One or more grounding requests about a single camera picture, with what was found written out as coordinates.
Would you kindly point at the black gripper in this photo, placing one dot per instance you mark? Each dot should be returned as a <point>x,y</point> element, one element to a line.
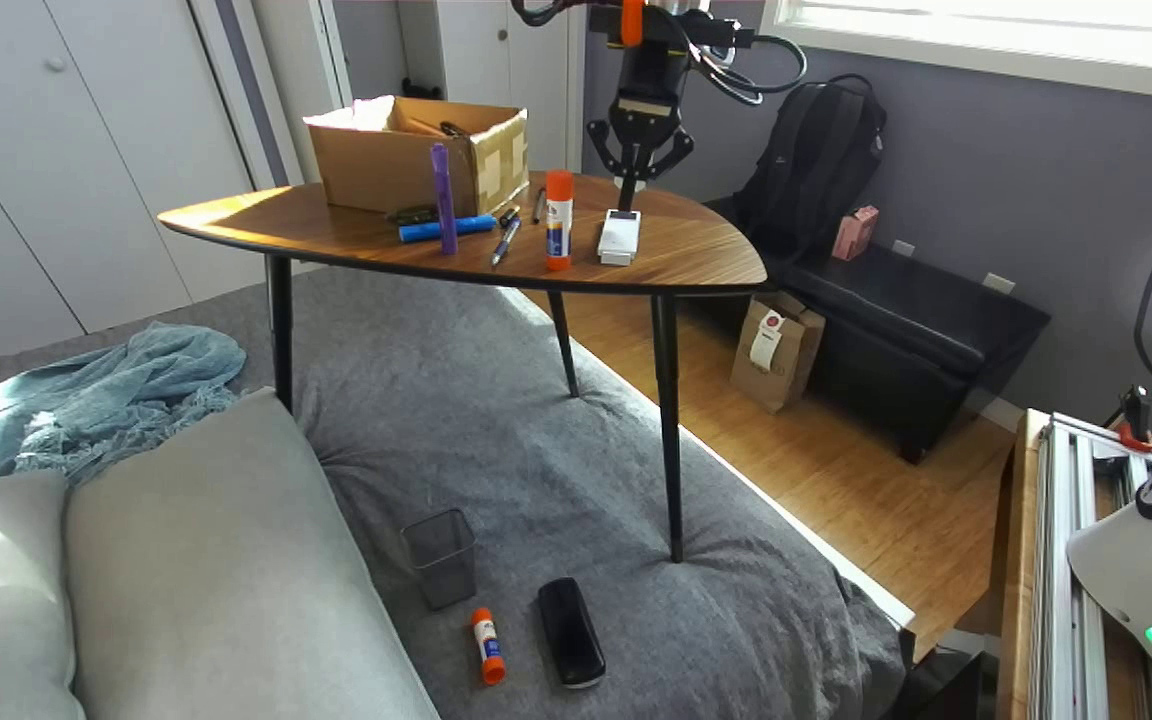
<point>649,80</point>

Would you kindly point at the white small box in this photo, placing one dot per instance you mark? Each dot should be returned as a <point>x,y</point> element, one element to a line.
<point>616,241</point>

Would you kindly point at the large glue stick orange cap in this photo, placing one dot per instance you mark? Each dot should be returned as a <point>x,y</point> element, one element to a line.
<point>557,222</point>

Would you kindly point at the wooden side table black legs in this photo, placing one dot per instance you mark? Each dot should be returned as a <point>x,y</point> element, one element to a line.
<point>680,254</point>

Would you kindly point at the white door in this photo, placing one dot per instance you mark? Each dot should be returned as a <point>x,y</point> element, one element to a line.
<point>508,80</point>

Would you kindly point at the clear pen blue cap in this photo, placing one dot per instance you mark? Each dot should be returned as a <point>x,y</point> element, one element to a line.
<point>504,241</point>

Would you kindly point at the black backpack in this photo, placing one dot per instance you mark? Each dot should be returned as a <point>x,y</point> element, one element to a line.
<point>818,160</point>

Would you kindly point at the blue marker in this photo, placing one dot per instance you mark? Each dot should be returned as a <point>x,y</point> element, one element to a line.
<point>469,226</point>

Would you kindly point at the purple marker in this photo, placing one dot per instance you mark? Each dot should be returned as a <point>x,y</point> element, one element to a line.
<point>443,193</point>

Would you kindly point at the brown paper bag white tag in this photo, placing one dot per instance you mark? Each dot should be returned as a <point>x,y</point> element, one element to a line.
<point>777,355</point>

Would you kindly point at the cardboard box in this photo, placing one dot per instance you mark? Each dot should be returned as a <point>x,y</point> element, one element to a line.
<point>377,165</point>

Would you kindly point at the grey bed cover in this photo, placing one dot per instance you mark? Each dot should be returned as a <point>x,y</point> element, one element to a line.
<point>496,424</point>

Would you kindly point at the black leather bench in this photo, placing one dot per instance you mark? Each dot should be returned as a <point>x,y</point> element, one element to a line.
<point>910,333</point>

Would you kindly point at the white framed window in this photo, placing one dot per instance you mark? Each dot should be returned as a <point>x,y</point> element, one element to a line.
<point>1002,33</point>

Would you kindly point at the dark mesh pen cup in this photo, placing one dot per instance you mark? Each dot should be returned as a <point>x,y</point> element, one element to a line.
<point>443,560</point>

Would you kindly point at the white wardrobe doors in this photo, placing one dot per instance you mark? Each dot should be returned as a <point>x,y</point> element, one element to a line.
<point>69,172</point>

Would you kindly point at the red black clamp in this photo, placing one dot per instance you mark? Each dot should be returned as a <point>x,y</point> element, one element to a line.
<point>1137,418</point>

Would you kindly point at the robot stand aluminium wood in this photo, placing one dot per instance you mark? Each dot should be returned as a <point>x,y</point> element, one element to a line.
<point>1050,573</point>

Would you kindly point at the light blue blanket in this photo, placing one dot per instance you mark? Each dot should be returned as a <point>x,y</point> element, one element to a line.
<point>97,400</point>

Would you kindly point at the grey pillow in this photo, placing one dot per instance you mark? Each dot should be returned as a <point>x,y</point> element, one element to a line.
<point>219,585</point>

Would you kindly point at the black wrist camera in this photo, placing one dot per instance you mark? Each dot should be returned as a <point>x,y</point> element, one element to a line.
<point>716,25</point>

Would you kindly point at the white bed frame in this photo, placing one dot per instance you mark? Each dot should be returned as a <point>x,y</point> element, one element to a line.
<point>791,526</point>

